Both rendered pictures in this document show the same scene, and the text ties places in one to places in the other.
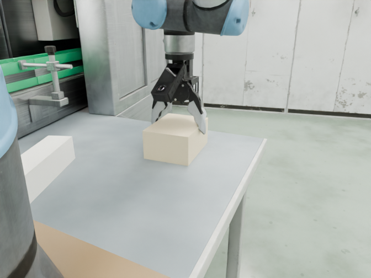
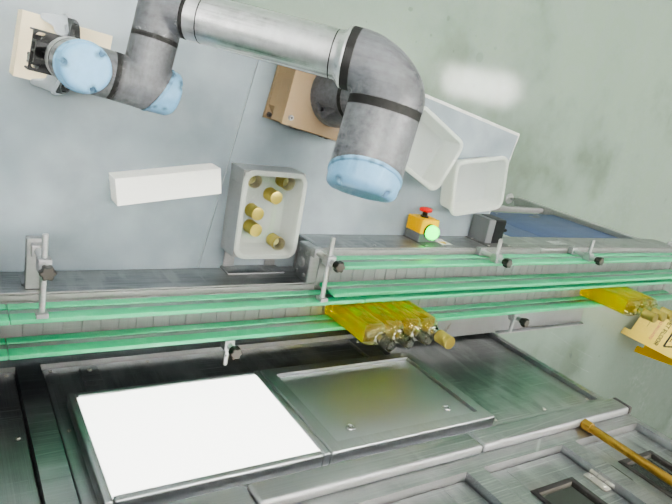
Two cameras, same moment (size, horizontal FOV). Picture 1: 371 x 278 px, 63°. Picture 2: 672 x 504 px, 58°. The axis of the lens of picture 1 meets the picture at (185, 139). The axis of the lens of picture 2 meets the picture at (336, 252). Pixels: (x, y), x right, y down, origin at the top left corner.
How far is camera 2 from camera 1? 141 cm
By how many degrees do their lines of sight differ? 98
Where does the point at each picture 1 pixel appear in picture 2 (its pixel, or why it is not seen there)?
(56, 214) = (208, 135)
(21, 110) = (61, 283)
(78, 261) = (304, 76)
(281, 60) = not seen: outside the picture
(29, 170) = (196, 172)
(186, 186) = not seen: hidden behind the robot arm
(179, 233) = not seen: hidden behind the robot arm
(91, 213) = (203, 108)
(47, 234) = (292, 99)
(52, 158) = (161, 173)
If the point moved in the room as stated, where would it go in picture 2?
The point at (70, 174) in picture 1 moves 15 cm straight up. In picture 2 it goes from (145, 157) to (164, 172)
